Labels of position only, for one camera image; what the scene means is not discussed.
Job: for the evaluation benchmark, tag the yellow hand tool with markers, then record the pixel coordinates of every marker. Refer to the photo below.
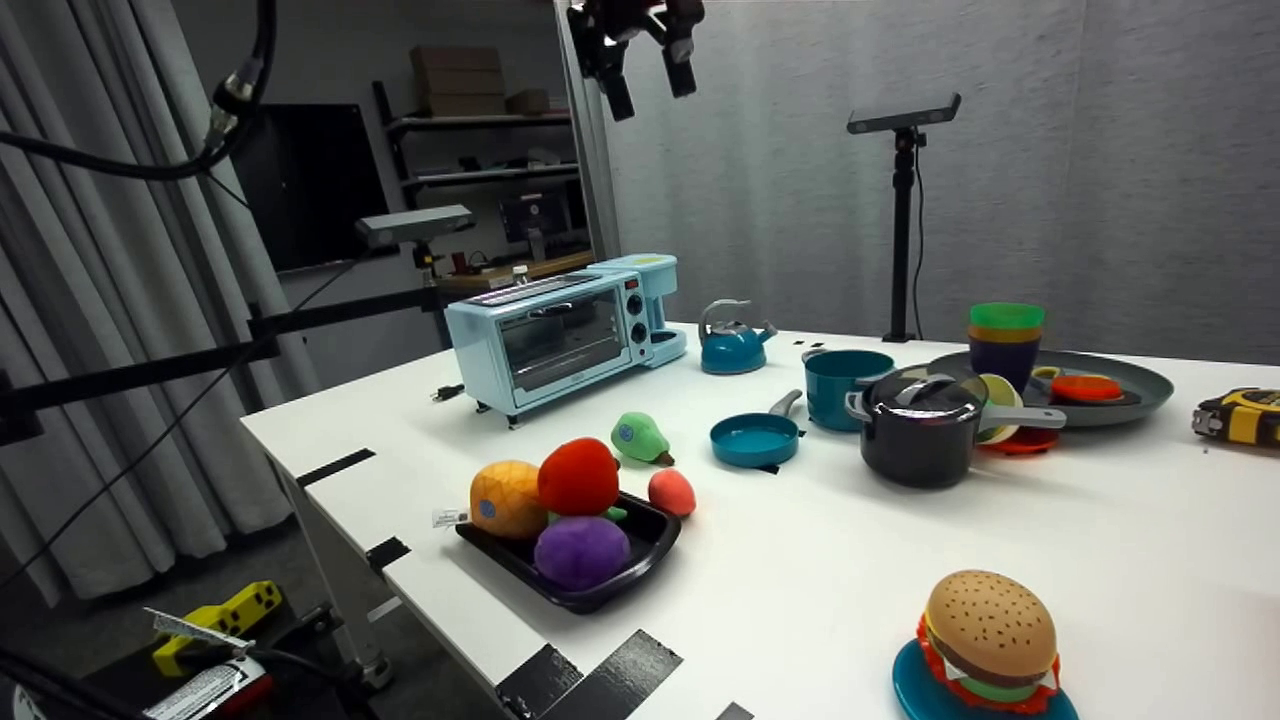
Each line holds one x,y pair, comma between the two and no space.
234,615

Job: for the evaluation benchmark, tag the red plush fruit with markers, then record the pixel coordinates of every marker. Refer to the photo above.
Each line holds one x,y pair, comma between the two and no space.
576,478

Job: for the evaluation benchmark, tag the cardboard box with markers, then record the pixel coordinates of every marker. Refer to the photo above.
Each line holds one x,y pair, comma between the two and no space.
460,81

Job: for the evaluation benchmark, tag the green cup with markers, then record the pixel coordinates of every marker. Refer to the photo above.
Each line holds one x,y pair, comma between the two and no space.
1005,319

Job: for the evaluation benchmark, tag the gray toy utensil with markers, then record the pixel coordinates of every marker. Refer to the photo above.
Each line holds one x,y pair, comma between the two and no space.
1032,418

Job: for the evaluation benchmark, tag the glass pot lid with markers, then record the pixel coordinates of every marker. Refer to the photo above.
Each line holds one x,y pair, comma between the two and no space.
927,401

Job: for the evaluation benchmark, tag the yellow-green plate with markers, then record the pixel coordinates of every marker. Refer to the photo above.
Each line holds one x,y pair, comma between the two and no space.
1001,398

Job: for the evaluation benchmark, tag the gray plate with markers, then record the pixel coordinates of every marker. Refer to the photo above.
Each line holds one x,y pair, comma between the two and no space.
1140,385

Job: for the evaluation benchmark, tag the teal pot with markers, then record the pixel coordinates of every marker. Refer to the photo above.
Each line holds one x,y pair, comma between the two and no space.
840,385

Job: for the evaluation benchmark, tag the red plate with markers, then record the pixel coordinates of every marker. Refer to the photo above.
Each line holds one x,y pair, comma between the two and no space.
1026,446

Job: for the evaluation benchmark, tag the gray camera bar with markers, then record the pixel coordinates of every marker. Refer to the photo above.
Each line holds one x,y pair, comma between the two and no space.
413,222

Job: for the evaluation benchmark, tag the small red plush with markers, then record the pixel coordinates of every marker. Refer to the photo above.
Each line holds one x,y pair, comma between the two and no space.
674,492

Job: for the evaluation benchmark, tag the black metal rail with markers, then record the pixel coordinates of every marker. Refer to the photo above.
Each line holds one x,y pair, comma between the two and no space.
163,366

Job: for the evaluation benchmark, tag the teal kettle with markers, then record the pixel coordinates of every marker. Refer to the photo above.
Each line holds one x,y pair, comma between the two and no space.
730,349

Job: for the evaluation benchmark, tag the black tripod stand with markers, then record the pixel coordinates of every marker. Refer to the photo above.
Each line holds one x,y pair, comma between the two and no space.
907,203

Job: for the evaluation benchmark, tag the teal plate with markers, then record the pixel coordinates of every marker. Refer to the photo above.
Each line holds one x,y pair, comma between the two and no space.
915,685

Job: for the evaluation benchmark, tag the purple plush fruit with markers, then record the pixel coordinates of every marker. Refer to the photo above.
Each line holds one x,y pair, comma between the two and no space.
581,553

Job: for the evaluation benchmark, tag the toy burger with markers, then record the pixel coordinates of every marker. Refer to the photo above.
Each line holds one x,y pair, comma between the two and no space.
988,634

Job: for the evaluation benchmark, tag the green pepper toy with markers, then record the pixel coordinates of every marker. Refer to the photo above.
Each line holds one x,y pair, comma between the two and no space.
642,438

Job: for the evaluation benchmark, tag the light blue toaster oven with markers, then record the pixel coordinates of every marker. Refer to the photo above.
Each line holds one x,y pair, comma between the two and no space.
562,333

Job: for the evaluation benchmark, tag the orange food toy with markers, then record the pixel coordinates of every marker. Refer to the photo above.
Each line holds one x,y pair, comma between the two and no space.
1085,388

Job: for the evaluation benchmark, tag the silver red device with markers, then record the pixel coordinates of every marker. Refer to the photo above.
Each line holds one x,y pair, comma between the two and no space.
222,689

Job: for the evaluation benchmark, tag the wide black tape patch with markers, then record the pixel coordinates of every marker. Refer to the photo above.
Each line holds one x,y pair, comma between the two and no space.
600,682

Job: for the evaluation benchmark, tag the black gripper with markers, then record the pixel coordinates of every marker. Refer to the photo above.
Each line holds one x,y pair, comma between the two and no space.
632,20

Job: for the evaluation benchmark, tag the purple cup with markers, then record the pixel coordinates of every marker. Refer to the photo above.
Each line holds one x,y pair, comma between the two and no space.
1005,362

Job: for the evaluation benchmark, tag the black monitor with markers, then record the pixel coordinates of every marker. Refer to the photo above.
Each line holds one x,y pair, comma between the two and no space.
307,185

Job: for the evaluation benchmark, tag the black tape strip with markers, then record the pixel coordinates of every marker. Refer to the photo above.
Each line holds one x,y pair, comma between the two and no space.
339,467
389,553

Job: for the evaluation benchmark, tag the black tray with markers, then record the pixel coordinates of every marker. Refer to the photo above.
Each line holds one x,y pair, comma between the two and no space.
642,562

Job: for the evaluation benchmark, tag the yellow black tape measure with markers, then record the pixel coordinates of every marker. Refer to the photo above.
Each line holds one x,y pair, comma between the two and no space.
1243,418

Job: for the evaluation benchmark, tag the dark shelf unit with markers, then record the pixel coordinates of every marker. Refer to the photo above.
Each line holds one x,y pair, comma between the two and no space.
492,172

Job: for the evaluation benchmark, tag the black pot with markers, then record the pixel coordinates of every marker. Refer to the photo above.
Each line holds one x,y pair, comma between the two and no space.
920,452

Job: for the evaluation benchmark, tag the orange plush fruit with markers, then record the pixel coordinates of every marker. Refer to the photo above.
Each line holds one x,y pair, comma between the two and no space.
506,501

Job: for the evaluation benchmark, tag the orange cup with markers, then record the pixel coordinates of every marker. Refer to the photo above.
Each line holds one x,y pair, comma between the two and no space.
1005,337

